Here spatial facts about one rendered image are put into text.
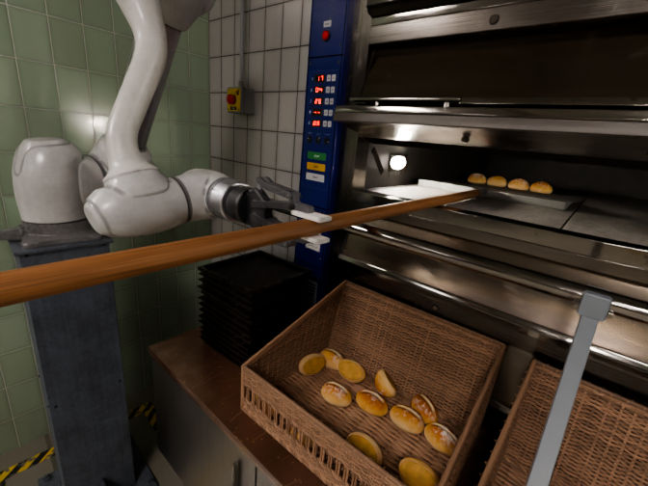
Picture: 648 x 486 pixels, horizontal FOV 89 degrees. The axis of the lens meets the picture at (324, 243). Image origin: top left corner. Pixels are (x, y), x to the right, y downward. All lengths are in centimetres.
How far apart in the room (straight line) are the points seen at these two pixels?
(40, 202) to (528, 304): 130
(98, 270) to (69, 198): 76
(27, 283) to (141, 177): 38
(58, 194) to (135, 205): 46
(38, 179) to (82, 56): 65
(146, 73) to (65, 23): 83
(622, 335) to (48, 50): 187
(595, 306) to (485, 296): 46
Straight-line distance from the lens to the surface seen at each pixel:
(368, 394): 107
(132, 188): 71
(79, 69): 163
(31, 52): 161
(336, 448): 86
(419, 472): 94
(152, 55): 87
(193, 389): 117
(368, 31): 121
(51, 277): 39
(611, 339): 101
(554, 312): 101
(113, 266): 39
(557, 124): 82
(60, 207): 114
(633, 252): 97
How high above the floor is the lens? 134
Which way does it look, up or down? 18 degrees down
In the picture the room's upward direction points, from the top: 5 degrees clockwise
